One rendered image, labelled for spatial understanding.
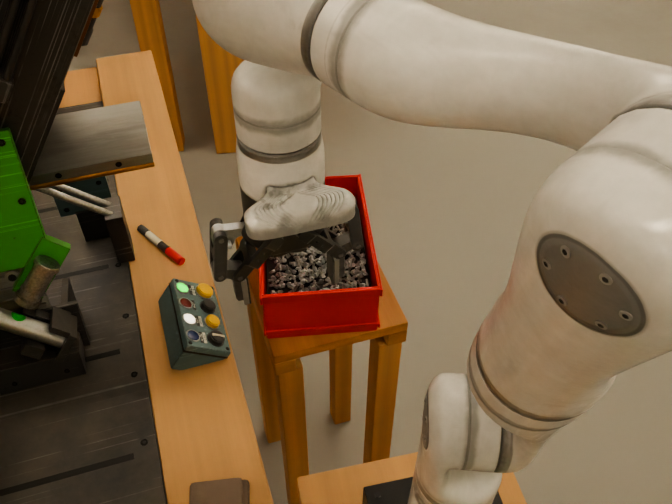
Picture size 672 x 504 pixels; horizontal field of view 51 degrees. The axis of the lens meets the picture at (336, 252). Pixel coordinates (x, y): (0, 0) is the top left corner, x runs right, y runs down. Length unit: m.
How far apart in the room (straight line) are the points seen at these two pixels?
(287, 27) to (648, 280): 0.27
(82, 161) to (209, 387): 0.41
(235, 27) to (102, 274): 0.90
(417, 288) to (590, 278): 2.17
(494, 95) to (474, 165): 2.61
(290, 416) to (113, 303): 0.43
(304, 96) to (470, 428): 0.33
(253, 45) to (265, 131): 0.09
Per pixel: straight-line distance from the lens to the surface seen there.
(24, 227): 1.11
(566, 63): 0.37
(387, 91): 0.40
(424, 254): 2.58
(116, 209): 1.29
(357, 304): 1.25
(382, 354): 1.39
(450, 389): 0.68
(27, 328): 1.16
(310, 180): 0.59
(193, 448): 1.09
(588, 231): 0.29
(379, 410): 1.56
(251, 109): 0.55
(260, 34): 0.48
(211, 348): 1.14
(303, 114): 0.55
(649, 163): 0.30
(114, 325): 1.25
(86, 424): 1.15
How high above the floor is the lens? 1.84
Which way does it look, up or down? 46 degrees down
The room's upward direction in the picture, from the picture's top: straight up
